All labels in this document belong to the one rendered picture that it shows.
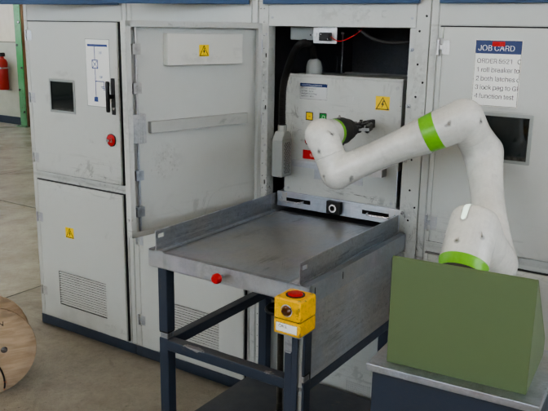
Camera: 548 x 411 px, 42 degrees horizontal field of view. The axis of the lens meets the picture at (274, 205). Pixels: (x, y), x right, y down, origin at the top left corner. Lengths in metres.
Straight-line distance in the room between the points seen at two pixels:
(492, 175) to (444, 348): 0.63
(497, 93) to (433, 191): 0.40
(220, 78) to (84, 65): 0.93
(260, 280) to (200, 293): 1.10
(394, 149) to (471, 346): 0.71
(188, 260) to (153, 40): 0.77
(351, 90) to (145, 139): 0.77
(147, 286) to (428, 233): 1.44
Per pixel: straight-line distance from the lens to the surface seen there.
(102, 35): 3.39
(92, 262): 3.67
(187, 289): 3.27
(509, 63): 2.42
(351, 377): 2.94
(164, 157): 2.62
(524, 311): 1.73
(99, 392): 3.34
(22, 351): 3.38
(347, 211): 2.76
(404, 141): 2.21
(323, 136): 2.28
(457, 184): 2.51
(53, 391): 3.40
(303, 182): 2.85
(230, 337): 3.20
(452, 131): 2.18
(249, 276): 2.17
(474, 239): 1.89
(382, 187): 2.69
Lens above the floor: 1.56
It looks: 14 degrees down
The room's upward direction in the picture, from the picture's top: 1 degrees clockwise
